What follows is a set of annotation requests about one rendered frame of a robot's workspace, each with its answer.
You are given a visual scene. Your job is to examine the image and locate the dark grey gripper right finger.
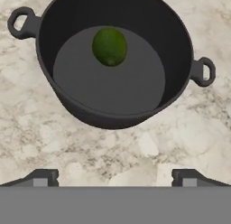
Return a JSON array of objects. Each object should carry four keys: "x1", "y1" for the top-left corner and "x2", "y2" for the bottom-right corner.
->
[{"x1": 171, "y1": 169, "x2": 231, "y2": 188}]

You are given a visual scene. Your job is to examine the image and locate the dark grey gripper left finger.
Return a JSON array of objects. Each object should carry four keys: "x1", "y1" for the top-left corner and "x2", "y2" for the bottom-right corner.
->
[{"x1": 0, "y1": 169, "x2": 60, "y2": 188}]

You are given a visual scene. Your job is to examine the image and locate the green lime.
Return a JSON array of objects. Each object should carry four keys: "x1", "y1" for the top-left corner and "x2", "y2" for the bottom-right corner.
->
[{"x1": 91, "y1": 26, "x2": 128, "y2": 67}]

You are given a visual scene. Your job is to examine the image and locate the black two-handled pot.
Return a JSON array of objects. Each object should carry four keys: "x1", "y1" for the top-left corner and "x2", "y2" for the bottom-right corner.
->
[{"x1": 6, "y1": 0, "x2": 217, "y2": 130}]

